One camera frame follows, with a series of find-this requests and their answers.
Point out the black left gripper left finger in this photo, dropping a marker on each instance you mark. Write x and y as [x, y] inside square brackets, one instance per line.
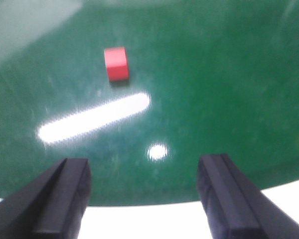
[51, 206]

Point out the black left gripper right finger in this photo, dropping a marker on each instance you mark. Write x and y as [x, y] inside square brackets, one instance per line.
[235, 207]

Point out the red cube block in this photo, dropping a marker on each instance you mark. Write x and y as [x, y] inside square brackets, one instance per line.
[116, 63]

